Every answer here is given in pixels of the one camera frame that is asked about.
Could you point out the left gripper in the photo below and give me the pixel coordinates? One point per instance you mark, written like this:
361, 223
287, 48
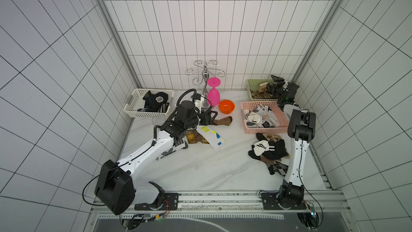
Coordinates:
206, 117

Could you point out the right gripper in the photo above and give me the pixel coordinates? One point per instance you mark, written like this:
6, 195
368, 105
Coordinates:
284, 87

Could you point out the beige green argyle sock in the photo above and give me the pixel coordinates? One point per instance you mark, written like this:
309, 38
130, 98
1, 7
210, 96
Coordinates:
262, 95

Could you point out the brown tan striped sock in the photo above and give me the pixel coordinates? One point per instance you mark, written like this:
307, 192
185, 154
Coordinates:
266, 87

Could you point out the black sock white logo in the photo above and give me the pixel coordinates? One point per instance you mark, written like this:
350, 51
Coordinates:
154, 102

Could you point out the white sock grey pattern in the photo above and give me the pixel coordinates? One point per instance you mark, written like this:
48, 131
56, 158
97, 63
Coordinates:
261, 117

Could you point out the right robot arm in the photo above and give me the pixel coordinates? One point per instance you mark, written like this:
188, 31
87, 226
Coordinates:
301, 131

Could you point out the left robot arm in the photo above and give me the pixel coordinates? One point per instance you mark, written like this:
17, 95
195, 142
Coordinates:
117, 184

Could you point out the green plastic basket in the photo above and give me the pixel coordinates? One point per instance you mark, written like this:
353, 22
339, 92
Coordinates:
253, 85

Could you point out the pink plastic basket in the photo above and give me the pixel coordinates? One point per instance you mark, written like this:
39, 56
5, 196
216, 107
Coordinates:
281, 116

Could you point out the white plastic basket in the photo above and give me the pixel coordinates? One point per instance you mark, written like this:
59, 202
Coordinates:
135, 106

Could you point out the yellow brown plaid sock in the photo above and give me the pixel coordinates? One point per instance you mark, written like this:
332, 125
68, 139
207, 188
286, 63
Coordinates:
194, 137

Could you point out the pink plastic goblet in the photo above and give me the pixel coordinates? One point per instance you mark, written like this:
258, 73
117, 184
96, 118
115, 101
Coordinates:
214, 95

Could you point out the white sock yellow blue patches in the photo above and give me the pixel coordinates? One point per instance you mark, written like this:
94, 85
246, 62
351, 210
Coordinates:
213, 138

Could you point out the brown long sock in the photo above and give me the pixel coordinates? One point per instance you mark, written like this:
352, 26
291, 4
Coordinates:
223, 122

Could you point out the orange plastic bowl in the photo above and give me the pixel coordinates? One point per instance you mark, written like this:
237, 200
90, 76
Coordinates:
226, 106

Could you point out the chrome cup holder stand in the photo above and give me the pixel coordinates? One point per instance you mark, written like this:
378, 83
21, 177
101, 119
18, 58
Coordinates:
206, 70

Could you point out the black white sock pile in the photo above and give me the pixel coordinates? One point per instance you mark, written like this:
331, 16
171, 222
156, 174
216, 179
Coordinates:
269, 148

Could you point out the black grey argyle sock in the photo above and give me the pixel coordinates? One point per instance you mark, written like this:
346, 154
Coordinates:
278, 168

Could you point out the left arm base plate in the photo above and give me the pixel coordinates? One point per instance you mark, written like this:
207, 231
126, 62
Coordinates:
164, 201

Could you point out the aluminium rail frame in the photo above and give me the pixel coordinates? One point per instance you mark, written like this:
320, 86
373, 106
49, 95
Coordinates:
247, 204

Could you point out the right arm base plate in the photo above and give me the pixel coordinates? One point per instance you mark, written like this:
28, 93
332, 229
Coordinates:
270, 203

